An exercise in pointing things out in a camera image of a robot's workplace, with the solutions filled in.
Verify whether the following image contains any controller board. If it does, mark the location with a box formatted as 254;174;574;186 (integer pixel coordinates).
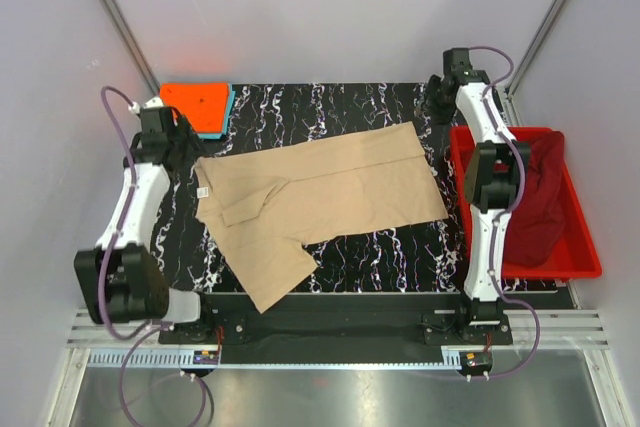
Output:
462;351;493;370
193;350;220;366

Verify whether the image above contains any folded orange t-shirt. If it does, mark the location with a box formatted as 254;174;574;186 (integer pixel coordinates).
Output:
159;83;235;139

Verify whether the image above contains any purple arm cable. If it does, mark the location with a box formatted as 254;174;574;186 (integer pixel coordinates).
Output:
97;85;215;422
469;45;541;382

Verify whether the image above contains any aluminium corner post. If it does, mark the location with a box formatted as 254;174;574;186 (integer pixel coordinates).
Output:
505;0;570;97
99;0;160;93

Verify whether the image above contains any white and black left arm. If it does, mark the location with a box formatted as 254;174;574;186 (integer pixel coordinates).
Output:
73;107;203;340

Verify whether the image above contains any left aluminium corner post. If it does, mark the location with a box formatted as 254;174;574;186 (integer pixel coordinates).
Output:
99;0;160;93

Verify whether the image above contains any right controller board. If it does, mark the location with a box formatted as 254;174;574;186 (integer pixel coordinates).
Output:
462;351;493;370

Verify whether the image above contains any right aluminium corner post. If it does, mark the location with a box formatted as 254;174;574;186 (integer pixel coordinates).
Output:
505;0;570;97

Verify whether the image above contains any folded teal t-shirt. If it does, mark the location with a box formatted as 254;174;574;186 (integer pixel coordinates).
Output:
197;83;235;140

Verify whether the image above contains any dark red t-shirt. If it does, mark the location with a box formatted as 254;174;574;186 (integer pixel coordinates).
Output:
503;127;566;269

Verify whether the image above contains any aluminium frame rail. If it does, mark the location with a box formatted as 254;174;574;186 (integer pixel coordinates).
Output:
66;311;608;371

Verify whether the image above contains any left controller board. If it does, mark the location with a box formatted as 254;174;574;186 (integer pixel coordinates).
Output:
193;350;220;366

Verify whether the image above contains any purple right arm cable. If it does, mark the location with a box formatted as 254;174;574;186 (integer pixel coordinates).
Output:
469;45;541;382

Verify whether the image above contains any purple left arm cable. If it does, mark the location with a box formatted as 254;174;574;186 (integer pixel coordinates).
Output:
97;85;215;422

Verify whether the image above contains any beige t-shirt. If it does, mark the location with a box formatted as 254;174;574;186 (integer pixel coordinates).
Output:
194;122;448;313

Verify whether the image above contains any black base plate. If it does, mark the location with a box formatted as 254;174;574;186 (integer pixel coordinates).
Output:
160;293;513;346

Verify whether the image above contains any black marble-pattern mat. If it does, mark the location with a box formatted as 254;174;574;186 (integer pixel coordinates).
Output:
151;83;468;294

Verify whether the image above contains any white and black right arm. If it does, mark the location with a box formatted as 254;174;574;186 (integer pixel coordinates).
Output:
426;47;530;347

